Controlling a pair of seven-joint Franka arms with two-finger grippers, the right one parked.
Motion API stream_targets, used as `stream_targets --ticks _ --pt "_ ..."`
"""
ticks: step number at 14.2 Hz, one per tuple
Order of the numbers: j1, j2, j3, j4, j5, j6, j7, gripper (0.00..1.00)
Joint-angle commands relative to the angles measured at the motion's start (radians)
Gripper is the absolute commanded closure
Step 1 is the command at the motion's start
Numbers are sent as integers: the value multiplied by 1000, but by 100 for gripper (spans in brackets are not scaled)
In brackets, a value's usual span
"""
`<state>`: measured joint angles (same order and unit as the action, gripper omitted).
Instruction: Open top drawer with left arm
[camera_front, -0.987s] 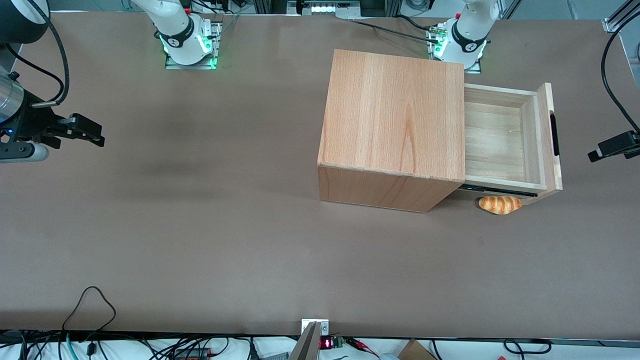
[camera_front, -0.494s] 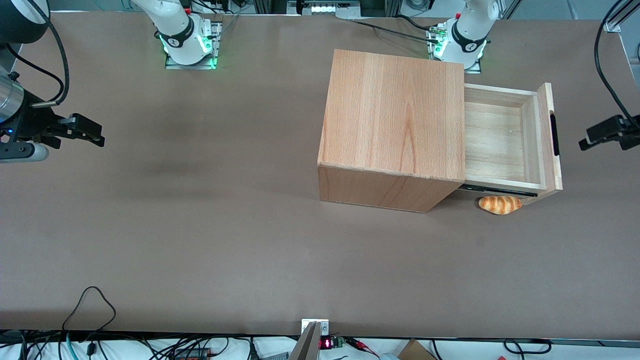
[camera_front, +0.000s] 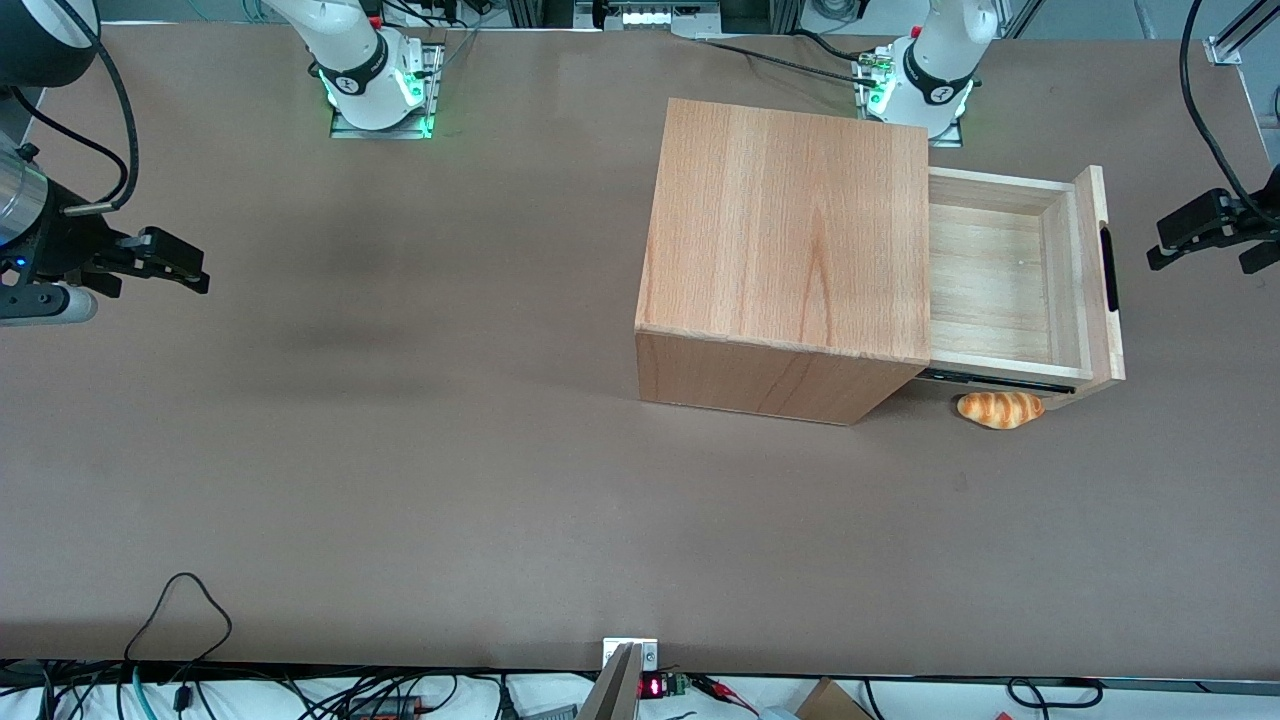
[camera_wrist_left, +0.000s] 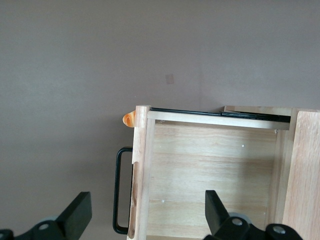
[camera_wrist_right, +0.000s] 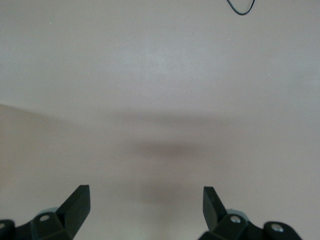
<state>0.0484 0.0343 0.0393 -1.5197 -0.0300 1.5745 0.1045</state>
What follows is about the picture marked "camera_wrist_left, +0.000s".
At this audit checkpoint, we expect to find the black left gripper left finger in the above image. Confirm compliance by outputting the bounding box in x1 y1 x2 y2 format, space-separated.
0 191 93 240

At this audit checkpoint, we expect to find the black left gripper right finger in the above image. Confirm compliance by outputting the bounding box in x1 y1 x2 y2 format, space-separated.
204 189 304 240

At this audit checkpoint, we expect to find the black metal drawer handle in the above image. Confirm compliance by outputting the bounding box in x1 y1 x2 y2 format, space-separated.
112 146 135 235

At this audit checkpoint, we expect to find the orange striped bread roll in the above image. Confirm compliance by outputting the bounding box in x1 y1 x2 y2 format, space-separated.
121 111 137 129

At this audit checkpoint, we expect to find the black metal drawer slide rail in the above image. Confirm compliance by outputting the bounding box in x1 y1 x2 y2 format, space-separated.
149 107 292 124

